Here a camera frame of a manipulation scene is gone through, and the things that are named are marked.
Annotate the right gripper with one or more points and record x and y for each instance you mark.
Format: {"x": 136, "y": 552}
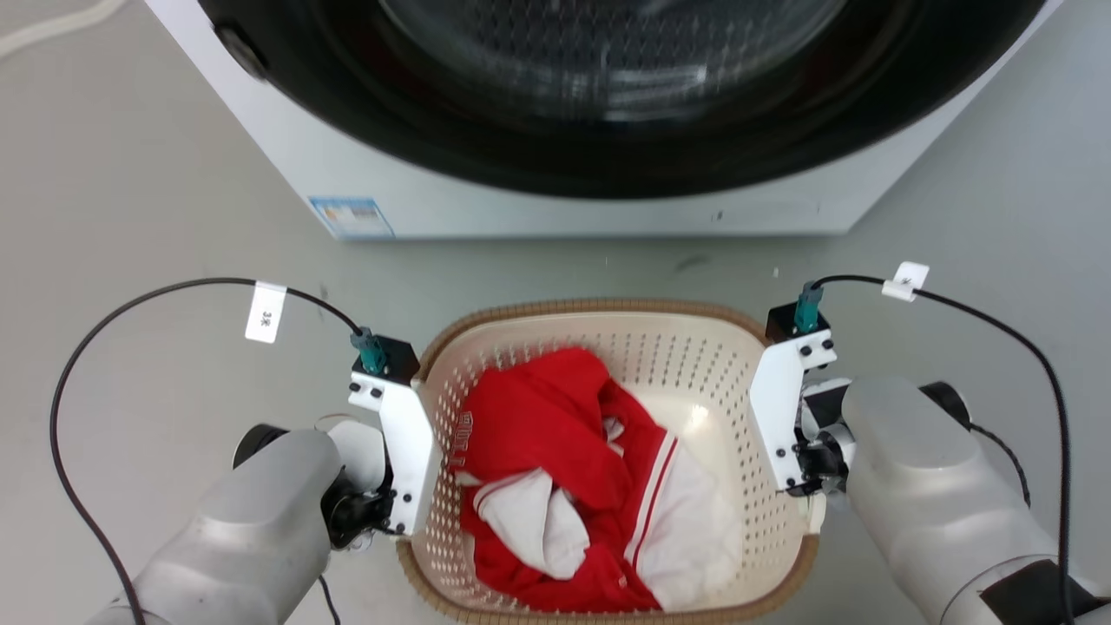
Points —
{"x": 820, "y": 451}

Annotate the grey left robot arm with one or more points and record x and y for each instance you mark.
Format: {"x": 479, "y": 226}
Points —
{"x": 252, "y": 529}

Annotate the blue white energy label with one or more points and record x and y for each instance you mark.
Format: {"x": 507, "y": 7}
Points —
{"x": 351, "y": 217}

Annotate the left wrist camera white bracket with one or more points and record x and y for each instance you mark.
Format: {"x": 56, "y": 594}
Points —
{"x": 408, "y": 443}

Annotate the beige perforated laundry basket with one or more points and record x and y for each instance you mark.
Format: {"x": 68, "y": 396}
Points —
{"x": 720, "y": 365}

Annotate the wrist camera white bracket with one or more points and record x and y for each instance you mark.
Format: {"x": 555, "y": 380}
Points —
{"x": 777, "y": 399}
{"x": 408, "y": 443}

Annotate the white washing machine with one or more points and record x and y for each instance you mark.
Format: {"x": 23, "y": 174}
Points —
{"x": 286, "y": 148}

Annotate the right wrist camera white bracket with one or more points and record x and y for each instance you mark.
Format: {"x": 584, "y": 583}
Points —
{"x": 777, "y": 399}

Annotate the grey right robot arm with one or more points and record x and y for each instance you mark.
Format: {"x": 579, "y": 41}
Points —
{"x": 929, "y": 486}

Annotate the black door latch knob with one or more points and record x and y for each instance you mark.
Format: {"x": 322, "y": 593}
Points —
{"x": 241, "y": 50}

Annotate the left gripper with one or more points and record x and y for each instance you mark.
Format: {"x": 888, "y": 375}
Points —
{"x": 358, "y": 460}

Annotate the red and white jacket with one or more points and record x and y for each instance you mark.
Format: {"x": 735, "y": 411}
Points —
{"x": 538, "y": 417}

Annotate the black round washer door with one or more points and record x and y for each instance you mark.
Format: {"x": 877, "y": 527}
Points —
{"x": 608, "y": 130}

